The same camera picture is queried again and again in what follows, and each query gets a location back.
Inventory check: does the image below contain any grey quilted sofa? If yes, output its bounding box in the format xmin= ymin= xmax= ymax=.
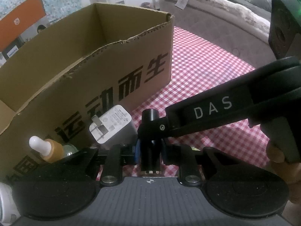
xmin=160 ymin=0 xmax=275 ymax=68

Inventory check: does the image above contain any person's right hand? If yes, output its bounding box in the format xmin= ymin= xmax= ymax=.
xmin=266 ymin=140 xmax=300 ymax=205

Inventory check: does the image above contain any brown cardboard box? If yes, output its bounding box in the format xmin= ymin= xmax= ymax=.
xmin=1 ymin=3 xmax=174 ymax=183

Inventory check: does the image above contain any white power adapter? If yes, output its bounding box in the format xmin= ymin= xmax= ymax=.
xmin=89 ymin=105 xmax=137 ymax=150

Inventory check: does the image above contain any pink checkered tablecloth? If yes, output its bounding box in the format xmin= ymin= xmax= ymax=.
xmin=130 ymin=27 xmax=268 ymax=167

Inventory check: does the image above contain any white fluffy blanket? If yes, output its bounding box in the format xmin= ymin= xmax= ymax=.
xmin=171 ymin=0 xmax=271 ymax=43

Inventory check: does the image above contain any green dropper bottle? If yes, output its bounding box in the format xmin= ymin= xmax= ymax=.
xmin=29 ymin=136 xmax=78 ymax=163

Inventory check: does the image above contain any orange Philips product box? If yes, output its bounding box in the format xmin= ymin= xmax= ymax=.
xmin=1 ymin=0 xmax=50 ymax=65

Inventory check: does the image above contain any white vitamin bottle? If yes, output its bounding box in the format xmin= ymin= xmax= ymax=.
xmin=0 ymin=183 xmax=20 ymax=225

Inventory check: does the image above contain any black cylinder tube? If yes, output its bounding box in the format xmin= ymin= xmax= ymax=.
xmin=138 ymin=109 xmax=161 ymax=176

